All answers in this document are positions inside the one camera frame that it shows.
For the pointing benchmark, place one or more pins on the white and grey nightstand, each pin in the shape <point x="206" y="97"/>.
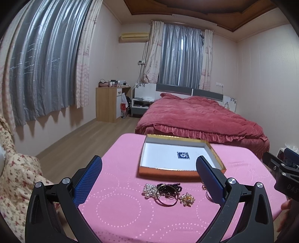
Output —
<point x="140" y="107"/>

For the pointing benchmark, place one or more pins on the white and grey headboard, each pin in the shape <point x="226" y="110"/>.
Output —
<point x="175" y="88"/>

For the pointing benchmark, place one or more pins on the gold bangle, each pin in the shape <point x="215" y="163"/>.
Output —
<point x="161" y="202"/>

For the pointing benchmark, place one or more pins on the wooden desk cabinet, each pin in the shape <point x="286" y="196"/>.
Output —
<point x="106" y="105"/>

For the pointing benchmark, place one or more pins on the bed with red duvet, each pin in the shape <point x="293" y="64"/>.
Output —
<point x="198" y="116"/>

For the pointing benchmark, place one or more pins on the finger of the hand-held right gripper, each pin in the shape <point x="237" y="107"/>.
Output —
<point x="292" y="154"/>
<point x="273" y="162"/>

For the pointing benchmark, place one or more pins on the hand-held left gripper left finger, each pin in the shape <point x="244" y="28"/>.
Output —
<point x="87" y="180"/>

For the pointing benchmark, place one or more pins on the red carton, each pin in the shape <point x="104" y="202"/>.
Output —
<point x="123" y="111"/>

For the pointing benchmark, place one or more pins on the grey shiny window curtain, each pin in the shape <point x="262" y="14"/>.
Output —
<point x="181" y="56"/>

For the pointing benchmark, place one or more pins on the pink dotted tablecloth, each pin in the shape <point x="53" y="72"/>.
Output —
<point x="126" y="163"/>

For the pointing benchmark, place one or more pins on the orange cardboard box white inside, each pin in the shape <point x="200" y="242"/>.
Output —
<point x="163" y="155"/>

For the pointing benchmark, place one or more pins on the person's right hand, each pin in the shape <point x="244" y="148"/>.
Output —
<point x="284" y="208"/>

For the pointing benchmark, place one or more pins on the white pearl brooch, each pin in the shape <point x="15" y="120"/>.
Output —
<point x="149" y="190"/>

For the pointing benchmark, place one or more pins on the floral sofa cover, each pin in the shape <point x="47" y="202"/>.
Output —
<point x="16" y="177"/>

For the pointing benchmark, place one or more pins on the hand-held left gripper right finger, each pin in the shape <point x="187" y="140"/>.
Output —
<point x="211" y="181"/>

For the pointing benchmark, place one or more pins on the white plastic bag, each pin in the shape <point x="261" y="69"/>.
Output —
<point x="123" y="99"/>

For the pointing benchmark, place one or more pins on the dark red handbag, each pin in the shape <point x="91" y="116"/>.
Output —
<point x="103" y="83"/>

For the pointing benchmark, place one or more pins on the large grey shiny curtain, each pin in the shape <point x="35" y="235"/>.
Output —
<point x="44" y="63"/>

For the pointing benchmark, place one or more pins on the pink floral curtain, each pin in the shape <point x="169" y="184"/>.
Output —
<point x="87" y="58"/>
<point x="153" y="53"/>
<point x="206" y="60"/>

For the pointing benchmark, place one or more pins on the beige air conditioner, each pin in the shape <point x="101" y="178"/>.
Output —
<point x="134" y="37"/>

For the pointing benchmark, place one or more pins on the gold flower brooch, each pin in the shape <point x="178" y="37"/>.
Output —
<point x="186" y="199"/>

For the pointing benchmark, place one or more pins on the clear water bottle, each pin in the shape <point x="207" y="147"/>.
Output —
<point x="226" y="104"/>

